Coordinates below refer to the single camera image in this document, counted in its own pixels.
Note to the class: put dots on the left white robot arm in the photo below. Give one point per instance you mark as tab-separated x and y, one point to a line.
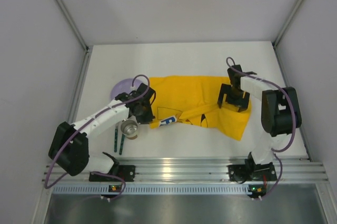
72	143

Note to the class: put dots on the slotted grey cable duct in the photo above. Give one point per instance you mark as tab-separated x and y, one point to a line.
158	189

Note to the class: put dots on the fork with green handle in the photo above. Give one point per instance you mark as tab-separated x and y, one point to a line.
115	138

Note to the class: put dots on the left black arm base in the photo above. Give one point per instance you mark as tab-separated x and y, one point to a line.
125	172

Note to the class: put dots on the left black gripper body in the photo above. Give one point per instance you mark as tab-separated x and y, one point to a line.
148	105

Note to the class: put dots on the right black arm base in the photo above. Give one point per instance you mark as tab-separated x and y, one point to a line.
243	173

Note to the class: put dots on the purple plastic plate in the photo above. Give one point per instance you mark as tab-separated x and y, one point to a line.
124	86

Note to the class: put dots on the spoon with green handle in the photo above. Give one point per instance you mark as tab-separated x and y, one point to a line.
121	144

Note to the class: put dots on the aluminium mounting rail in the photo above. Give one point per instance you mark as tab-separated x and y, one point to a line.
215	170

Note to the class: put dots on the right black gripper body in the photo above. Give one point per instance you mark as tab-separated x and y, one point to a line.
234	100

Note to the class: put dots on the yellow pikachu cloth placemat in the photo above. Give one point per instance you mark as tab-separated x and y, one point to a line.
192	100

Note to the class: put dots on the small metal cup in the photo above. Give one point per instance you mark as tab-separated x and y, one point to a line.
129	128

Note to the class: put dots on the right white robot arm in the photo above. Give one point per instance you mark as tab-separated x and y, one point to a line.
280	117

